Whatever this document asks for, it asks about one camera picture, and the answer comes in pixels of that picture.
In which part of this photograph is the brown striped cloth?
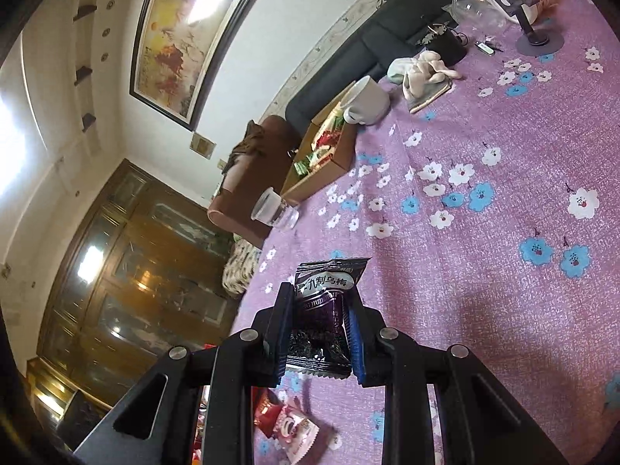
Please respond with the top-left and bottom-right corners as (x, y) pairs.
(227, 120), (267, 170)

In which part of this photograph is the black plum snack packet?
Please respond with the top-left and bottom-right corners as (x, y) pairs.
(286, 257), (371, 381)

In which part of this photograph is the brown armchair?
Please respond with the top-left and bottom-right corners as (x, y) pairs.
(207, 115), (301, 248)

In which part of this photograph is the framed wall painting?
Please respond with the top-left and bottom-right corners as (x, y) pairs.
(128, 0), (284, 131)

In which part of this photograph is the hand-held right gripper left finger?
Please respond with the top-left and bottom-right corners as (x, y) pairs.
(72, 281), (296, 465)

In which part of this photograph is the cardboard box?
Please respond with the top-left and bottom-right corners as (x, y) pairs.
(281, 76), (360, 207)

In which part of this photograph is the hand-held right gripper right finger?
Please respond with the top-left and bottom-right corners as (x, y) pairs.
(348, 293), (570, 465)

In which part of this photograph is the white crumpled cloth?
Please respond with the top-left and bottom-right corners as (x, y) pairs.
(386, 51), (463, 100)

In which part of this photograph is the dark sofa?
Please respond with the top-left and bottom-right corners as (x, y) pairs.
(285, 0), (485, 131)

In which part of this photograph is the floral cushion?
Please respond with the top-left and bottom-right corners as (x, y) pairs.
(220, 239), (262, 296)

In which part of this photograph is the small red snack packet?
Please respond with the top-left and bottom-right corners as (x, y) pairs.
(253, 387), (284, 434)

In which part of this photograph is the pile of wrapped snacks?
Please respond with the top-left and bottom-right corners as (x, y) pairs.
(293, 111), (347, 177)

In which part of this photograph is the small clear glass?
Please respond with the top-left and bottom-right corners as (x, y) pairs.
(251, 186), (301, 231)

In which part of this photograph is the white mug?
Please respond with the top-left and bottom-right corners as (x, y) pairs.
(341, 76), (392, 126)

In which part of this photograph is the black pouch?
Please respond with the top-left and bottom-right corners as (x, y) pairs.
(421, 26), (468, 66)

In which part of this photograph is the black phone stand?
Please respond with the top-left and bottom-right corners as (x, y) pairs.
(465, 0), (565, 54)

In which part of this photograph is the grey flat tablet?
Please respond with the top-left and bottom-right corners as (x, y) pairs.
(408, 77), (453, 114)

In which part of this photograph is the purple floral tablecloth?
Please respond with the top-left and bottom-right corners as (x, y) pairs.
(232, 0), (620, 465)

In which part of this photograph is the wall switch plate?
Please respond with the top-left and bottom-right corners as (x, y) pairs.
(189, 132), (216, 160)

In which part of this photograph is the pink white snack packet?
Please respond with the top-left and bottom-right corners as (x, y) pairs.
(274, 402), (320, 465)

